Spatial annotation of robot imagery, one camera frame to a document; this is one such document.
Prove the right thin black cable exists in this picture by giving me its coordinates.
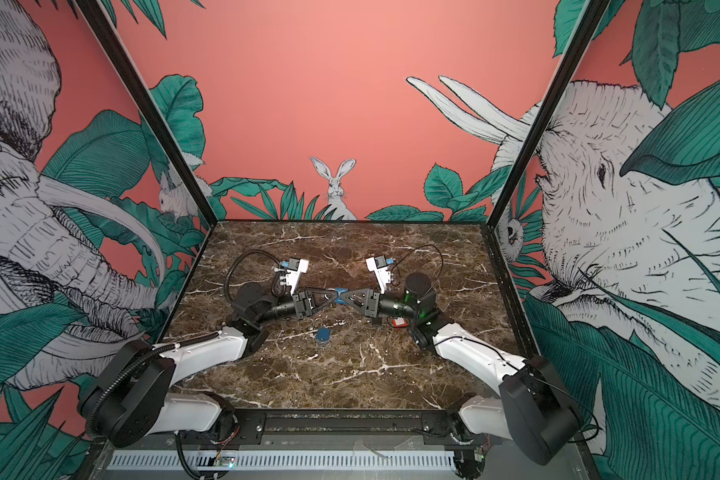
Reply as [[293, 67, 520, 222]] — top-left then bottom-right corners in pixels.
[[393, 243, 445, 286]]

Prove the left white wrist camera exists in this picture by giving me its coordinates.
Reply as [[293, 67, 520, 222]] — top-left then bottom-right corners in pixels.
[[275, 258, 309, 295]]

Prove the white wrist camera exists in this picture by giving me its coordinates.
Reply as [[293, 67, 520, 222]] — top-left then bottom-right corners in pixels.
[[275, 258, 309, 295], [366, 255, 395, 294]]

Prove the left black corrugated cable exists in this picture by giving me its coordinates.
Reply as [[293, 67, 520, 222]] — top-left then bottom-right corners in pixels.
[[224, 249, 282, 304]]

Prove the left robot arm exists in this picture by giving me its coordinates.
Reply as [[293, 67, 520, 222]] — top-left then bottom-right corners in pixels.
[[78, 282, 339, 448]]

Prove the right black frame post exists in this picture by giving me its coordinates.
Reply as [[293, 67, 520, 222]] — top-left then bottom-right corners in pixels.
[[487, 0, 609, 229]]

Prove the blue padlock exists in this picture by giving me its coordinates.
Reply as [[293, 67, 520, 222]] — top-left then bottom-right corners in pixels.
[[315, 328, 331, 345], [334, 288, 348, 301]]

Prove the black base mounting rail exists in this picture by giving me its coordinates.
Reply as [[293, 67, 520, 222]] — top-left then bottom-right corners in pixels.
[[226, 409, 490, 449]]

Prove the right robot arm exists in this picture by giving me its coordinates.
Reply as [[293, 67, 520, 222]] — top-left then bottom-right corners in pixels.
[[339, 273, 584, 465]]

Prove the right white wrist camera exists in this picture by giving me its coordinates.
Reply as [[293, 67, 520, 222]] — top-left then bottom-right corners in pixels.
[[366, 255, 395, 294]]

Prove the white slotted cable duct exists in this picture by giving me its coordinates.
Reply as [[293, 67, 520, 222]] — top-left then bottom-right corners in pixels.
[[108, 450, 455, 472]]

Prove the left black frame post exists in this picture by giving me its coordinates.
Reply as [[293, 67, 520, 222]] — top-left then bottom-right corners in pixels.
[[75, 0, 218, 230]]

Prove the red padlock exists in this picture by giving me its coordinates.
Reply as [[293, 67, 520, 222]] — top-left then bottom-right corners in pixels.
[[390, 318, 408, 329]]

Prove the black frame post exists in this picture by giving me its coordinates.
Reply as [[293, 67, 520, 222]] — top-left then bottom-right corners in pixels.
[[75, 0, 218, 230], [487, 0, 609, 229]]

